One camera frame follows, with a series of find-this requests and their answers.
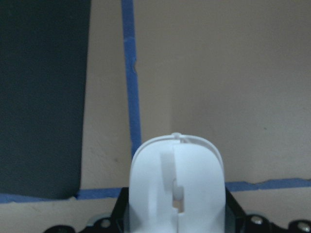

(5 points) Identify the black mousepad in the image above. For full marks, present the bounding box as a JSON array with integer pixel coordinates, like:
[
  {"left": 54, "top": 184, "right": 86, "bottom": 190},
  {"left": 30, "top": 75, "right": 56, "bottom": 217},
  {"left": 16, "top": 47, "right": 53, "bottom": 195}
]
[{"left": 0, "top": 0, "right": 91, "bottom": 199}]

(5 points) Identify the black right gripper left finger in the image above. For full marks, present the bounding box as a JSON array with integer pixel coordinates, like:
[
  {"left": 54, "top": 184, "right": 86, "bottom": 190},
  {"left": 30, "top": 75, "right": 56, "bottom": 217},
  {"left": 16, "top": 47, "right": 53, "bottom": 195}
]
[{"left": 108, "top": 187, "right": 129, "bottom": 233}]

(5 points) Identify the white computer mouse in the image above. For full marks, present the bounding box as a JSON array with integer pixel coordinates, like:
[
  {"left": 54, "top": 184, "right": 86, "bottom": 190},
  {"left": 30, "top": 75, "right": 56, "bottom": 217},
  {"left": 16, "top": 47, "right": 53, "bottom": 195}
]
[{"left": 129, "top": 133, "right": 226, "bottom": 233}]

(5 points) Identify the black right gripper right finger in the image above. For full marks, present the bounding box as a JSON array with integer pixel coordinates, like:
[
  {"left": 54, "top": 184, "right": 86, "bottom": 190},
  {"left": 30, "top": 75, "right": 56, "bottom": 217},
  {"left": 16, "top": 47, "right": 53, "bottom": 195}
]
[{"left": 225, "top": 188, "right": 246, "bottom": 233}]

